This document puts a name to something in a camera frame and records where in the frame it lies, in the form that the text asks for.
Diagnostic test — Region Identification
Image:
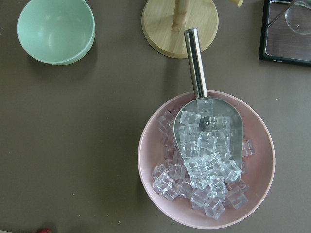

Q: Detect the green bowl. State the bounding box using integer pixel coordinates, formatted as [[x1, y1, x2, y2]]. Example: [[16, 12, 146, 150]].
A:
[[17, 0, 95, 65]]

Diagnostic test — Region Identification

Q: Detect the black glass tray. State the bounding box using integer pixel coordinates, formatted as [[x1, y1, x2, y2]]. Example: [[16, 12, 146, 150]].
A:
[[259, 0, 311, 66]]

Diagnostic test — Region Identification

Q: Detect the wooden mug tree stand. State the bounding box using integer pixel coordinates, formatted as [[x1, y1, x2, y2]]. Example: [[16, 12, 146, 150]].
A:
[[141, 0, 243, 59]]

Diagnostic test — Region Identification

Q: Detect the metal ice scoop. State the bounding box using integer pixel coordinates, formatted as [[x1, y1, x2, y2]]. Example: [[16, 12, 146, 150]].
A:
[[173, 28, 244, 168]]

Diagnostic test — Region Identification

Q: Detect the wine glass one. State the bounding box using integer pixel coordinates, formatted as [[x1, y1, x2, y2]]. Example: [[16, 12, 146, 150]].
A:
[[285, 0, 311, 35]]

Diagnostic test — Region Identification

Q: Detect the red strawberry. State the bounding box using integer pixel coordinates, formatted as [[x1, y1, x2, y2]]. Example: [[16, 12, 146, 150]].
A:
[[36, 228, 53, 233]]

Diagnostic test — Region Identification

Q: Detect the pink bowl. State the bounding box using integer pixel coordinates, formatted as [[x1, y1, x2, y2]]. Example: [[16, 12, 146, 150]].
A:
[[138, 90, 275, 229]]

